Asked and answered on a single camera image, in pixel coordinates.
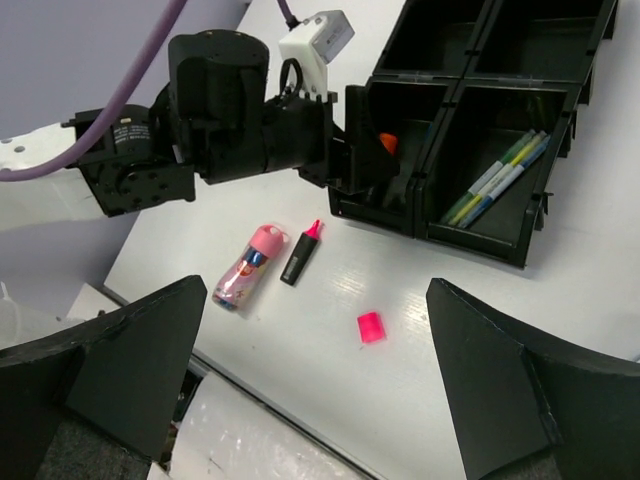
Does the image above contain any orange highlighter cap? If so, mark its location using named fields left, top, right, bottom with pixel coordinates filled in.
left=379, top=133, right=399, bottom=156

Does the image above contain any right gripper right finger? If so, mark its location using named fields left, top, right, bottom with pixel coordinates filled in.
left=426, top=278, right=639, bottom=479

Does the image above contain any blue slim pen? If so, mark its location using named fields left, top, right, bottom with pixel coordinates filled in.
left=455, top=132, right=550, bottom=228

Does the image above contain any pink highlighter cap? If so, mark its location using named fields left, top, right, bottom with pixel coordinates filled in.
left=357, top=311, right=387, bottom=345

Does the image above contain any pink bottle of pens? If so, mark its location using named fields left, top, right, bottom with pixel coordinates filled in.
left=212, top=224, right=287, bottom=311

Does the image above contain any pink tip black highlighter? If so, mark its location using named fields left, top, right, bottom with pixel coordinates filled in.
left=280, top=219, right=323, bottom=286

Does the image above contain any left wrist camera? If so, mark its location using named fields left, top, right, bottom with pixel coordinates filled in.
left=279, top=10, right=355, bottom=102

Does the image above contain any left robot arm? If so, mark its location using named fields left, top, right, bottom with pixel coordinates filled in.
left=1, top=28, right=399, bottom=230

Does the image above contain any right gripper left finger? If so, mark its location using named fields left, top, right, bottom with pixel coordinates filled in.
left=1, top=275, right=207, bottom=479

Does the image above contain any orange tip black highlighter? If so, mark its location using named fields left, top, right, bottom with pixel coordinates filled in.
left=382, top=171, right=413, bottom=213

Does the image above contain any black compartment tray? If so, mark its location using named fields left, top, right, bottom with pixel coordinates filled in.
left=329, top=1, right=618, bottom=267

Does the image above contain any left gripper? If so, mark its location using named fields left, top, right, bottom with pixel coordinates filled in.
left=297, top=85, right=400, bottom=195

